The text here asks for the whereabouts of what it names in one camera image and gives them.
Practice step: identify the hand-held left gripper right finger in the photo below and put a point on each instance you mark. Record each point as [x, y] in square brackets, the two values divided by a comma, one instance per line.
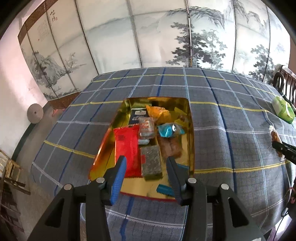
[174, 183]

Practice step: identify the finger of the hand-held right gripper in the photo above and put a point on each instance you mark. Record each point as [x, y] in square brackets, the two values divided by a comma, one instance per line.
[285, 147]
[289, 157]

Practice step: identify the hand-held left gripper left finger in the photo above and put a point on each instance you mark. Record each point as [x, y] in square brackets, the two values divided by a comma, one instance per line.
[119, 183]

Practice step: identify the clear packet orange sticks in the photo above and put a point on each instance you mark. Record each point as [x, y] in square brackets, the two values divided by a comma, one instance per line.
[275, 135]

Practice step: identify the gold tin tray red sides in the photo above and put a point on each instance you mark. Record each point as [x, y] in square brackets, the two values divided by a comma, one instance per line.
[101, 162]

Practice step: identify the dark sesame bar packet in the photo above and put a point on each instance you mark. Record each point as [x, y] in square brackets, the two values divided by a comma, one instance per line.
[151, 162]

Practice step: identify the red snack packet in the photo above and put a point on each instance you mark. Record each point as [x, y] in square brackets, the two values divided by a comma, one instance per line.
[127, 148]

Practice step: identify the brown bar clear packet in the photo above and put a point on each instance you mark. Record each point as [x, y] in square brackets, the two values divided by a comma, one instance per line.
[170, 147]

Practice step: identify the reddish grain bar packet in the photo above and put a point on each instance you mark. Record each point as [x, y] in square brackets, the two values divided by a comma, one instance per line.
[146, 127]

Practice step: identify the yellow snack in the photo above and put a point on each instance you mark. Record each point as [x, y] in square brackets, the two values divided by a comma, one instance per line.
[180, 119]

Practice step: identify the orange snack packet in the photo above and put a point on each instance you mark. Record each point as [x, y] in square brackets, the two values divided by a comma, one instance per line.
[159, 114]

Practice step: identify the blue cracker packet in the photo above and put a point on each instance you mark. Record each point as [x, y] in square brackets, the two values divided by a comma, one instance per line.
[138, 115]

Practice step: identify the green tissue pack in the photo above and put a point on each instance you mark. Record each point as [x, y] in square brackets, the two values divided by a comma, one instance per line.
[283, 109]

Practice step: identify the grey plaid tablecloth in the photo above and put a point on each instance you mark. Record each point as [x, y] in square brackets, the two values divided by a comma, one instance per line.
[231, 150]

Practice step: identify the dark wooden chair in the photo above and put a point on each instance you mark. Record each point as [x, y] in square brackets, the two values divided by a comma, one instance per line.
[278, 80]

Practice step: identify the small wooden stool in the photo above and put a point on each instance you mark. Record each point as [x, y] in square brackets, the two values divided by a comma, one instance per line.
[11, 170]

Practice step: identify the round grey disc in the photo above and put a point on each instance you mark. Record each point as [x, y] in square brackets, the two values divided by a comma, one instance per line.
[34, 113]

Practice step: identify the painted folding screen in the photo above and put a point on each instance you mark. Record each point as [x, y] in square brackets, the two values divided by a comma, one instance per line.
[138, 34]

